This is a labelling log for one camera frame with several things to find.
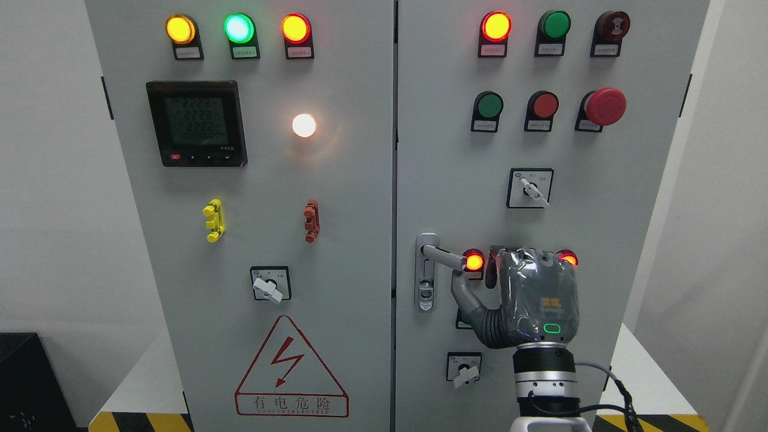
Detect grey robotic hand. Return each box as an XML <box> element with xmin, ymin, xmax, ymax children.
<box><xmin>451</xmin><ymin>248</ymin><xmax>579</xmax><ymax>349</ymax></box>

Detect silver cabinet door handle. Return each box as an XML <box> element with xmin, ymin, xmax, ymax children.
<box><xmin>414</xmin><ymin>232</ymin><xmax>467</xmax><ymax>312</ymax></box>

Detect grey right cabinet door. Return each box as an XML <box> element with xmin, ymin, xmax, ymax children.
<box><xmin>394</xmin><ymin>1</ymin><xmax>710</xmax><ymax>431</ymax></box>

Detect grey cabinet door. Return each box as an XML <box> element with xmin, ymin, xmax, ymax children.
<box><xmin>394</xmin><ymin>1</ymin><xmax>710</xmax><ymax>431</ymax></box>
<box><xmin>86</xmin><ymin>1</ymin><xmax>395</xmax><ymax>431</ymax></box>

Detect grey left cabinet door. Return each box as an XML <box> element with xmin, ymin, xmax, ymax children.
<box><xmin>86</xmin><ymin>1</ymin><xmax>395</xmax><ymax>431</ymax></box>

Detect red lit indicator middle right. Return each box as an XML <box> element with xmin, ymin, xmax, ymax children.
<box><xmin>557</xmin><ymin>249</ymin><xmax>579</xmax><ymax>267</ymax></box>

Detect red lit indicator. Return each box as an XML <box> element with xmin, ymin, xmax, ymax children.
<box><xmin>477</xmin><ymin>10</ymin><xmax>513</xmax><ymax>58</ymax></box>
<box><xmin>557</xmin><ymin>249</ymin><xmax>579</xmax><ymax>267</ymax></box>
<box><xmin>463</xmin><ymin>248</ymin><xmax>485</xmax><ymax>281</ymax></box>

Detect red lit indicator middle left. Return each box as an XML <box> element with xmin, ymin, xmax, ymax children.
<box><xmin>463</xmin><ymin>248</ymin><xmax>485</xmax><ymax>281</ymax></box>

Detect white platform with hazard stripes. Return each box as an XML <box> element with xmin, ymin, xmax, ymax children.
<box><xmin>88</xmin><ymin>326</ymin><xmax>709</xmax><ymax>431</ymax></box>

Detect red push button upper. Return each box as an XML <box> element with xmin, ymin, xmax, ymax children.
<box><xmin>524</xmin><ymin>90</ymin><xmax>559</xmax><ymax>133</ymax></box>

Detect green push button upper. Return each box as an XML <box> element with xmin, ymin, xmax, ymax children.
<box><xmin>470</xmin><ymin>91</ymin><xmax>504</xmax><ymax>133</ymax></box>

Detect red emergency stop button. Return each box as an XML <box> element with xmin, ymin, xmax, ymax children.
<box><xmin>574</xmin><ymin>87</ymin><xmax>626</xmax><ymax>133</ymax></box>

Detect red terminal connector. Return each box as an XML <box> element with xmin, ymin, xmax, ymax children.
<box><xmin>304</xmin><ymin>199</ymin><xmax>320</xmax><ymax>243</ymax></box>

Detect red electric hazard warning sign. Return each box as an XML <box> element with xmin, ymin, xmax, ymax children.
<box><xmin>234</xmin><ymin>315</ymin><xmax>349</xmax><ymax>418</ymax></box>

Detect green indicator top right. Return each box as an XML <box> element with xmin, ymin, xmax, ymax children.
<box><xmin>534</xmin><ymin>10</ymin><xmax>572</xmax><ymax>57</ymax></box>

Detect red lit indicator top right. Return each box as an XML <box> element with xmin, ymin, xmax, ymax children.
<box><xmin>477</xmin><ymin>10</ymin><xmax>513</xmax><ymax>58</ymax></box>

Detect dark red buzzer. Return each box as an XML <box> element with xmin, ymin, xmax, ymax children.
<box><xmin>590</xmin><ymin>11</ymin><xmax>631</xmax><ymax>58</ymax></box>

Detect white glowing indicator lamp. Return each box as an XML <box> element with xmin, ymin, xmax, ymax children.
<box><xmin>291</xmin><ymin>112</ymin><xmax>317</xmax><ymax>139</ymax></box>

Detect yellow terminal connector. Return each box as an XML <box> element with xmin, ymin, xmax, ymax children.
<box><xmin>202</xmin><ymin>199</ymin><xmax>226</xmax><ymax>244</ymax></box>

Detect red ringed indicator light left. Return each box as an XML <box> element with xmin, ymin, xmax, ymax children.
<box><xmin>281</xmin><ymin>12</ymin><xmax>314</xmax><ymax>59</ymax></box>

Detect black digital power meter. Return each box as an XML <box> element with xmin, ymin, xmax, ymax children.
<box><xmin>146</xmin><ymin>81</ymin><xmax>248</xmax><ymax>167</ymax></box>

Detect green lit indicator light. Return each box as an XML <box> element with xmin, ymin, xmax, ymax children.
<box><xmin>223</xmin><ymin>12</ymin><xmax>260</xmax><ymax>60</ymax></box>

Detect yellow indicator light top left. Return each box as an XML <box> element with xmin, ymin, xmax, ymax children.
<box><xmin>165</xmin><ymin>14</ymin><xmax>204</xmax><ymax>61</ymax></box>

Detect black box bottom left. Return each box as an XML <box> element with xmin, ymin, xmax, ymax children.
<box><xmin>1</xmin><ymin>333</ymin><xmax>77</xmax><ymax>431</ymax></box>

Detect white lower selector switch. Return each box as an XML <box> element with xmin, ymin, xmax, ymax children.
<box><xmin>445</xmin><ymin>351</ymin><xmax>482</xmax><ymax>390</ymax></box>

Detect upper right selector switch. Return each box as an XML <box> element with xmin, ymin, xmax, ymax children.
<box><xmin>506</xmin><ymin>169</ymin><xmax>554</xmax><ymax>209</ymax></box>

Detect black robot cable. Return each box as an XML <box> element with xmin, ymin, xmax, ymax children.
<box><xmin>528</xmin><ymin>361</ymin><xmax>644</xmax><ymax>432</ymax></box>

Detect left door selector switch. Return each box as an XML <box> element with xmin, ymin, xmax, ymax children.
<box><xmin>250</xmin><ymin>266</ymin><xmax>292</xmax><ymax>304</ymax></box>

